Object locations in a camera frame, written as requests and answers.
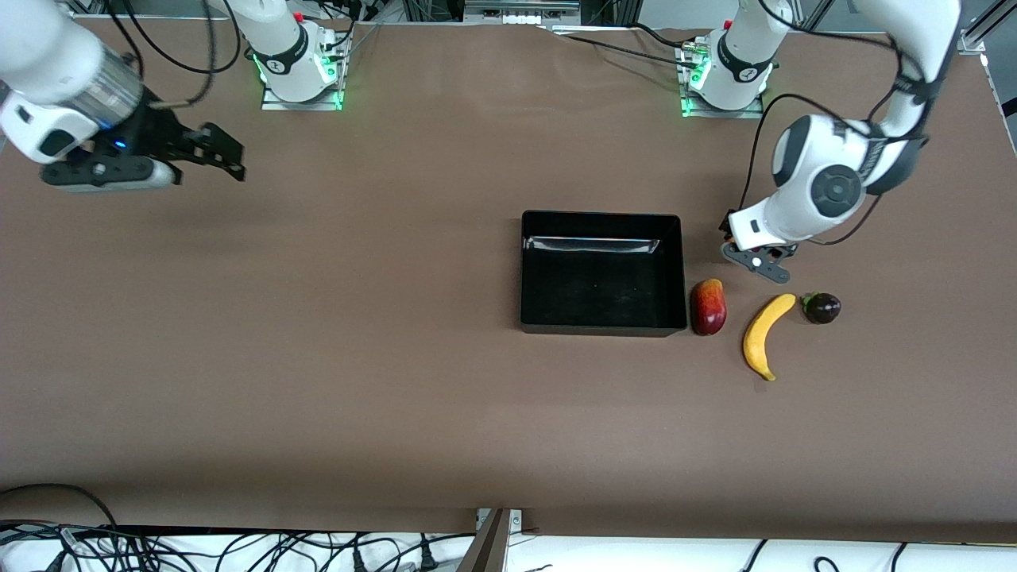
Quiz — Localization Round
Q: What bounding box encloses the yellow banana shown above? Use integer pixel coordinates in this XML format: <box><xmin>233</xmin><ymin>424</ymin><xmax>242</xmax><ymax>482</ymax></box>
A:
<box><xmin>743</xmin><ymin>293</ymin><xmax>797</xmax><ymax>382</ymax></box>

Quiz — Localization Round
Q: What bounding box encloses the black rectangular box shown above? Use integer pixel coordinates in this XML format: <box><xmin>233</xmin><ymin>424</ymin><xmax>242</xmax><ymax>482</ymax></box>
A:
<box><xmin>520</xmin><ymin>211</ymin><xmax>688</xmax><ymax>338</ymax></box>

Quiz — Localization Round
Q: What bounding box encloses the red yellow mango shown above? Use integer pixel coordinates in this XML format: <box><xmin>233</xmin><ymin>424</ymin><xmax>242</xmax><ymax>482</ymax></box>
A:
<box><xmin>690</xmin><ymin>278</ymin><xmax>728</xmax><ymax>336</ymax></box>

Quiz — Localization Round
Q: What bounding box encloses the dark purple eggplant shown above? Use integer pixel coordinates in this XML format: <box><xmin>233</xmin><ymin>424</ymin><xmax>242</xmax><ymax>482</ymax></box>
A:
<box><xmin>800</xmin><ymin>292</ymin><xmax>842</xmax><ymax>325</ymax></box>

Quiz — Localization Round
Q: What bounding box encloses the white power strip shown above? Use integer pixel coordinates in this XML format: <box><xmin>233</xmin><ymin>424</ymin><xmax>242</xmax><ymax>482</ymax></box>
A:
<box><xmin>465</xmin><ymin>0</ymin><xmax>582</xmax><ymax>25</ymax></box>

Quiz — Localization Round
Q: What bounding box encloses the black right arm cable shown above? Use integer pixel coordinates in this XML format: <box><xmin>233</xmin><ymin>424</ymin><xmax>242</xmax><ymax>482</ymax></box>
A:
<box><xmin>103</xmin><ymin>0</ymin><xmax>243</xmax><ymax>109</ymax></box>

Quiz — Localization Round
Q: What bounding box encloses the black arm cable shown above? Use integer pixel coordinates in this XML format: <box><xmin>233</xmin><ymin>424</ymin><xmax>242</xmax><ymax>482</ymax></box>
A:
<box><xmin>741</xmin><ymin>0</ymin><xmax>952</xmax><ymax>247</ymax></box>
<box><xmin>103</xmin><ymin>0</ymin><xmax>243</xmax><ymax>109</ymax></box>

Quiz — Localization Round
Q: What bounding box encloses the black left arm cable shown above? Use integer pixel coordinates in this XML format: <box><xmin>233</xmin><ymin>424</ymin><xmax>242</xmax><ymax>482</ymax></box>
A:
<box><xmin>741</xmin><ymin>0</ymin><xmax>952</xmax><ymax>247</ymax></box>

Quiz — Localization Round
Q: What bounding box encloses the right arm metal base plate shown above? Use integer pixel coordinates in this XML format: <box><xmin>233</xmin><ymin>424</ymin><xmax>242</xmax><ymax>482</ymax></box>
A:
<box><xmin>261</xmin><ymin>30</ymin><xmax>345</xmax><ymax>112</ymax></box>

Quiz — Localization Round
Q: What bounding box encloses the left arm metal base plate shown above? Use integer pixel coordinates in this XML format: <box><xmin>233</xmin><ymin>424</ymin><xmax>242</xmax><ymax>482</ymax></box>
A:
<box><xmin>677</xmin><ymin>40</ymin><xmax>768</xmax><ymax>120</ymax></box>

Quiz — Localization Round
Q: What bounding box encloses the thin black tabletop cable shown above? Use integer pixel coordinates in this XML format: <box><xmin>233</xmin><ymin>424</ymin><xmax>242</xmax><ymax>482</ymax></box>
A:
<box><xmin>547</xmin><ymin>28</ymin><xmax>702</xmax><ymax>68</ymax></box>

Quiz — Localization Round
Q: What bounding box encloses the long curved black floor cable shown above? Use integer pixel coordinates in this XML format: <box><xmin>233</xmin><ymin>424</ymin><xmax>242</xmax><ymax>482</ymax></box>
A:
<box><xmin>0</xmin><ymin>482</ymin><xmax>122</xmax><ymax>531</ymax></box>

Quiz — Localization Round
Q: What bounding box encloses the metal table edge bracket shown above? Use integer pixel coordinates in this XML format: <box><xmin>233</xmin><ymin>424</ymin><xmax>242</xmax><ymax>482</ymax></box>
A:
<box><xmin>457</xmin><ymin>507</ymin><xmax>524</xmax><ymax>572</ymax></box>

